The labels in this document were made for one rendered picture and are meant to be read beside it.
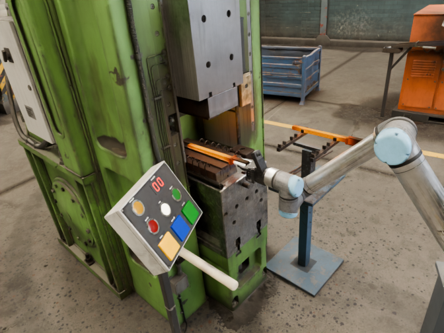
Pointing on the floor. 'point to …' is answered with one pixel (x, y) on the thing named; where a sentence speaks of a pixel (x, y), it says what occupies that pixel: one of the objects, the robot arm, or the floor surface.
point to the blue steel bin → (291, 71)
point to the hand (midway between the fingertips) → (236, 160)
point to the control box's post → (169, 302)
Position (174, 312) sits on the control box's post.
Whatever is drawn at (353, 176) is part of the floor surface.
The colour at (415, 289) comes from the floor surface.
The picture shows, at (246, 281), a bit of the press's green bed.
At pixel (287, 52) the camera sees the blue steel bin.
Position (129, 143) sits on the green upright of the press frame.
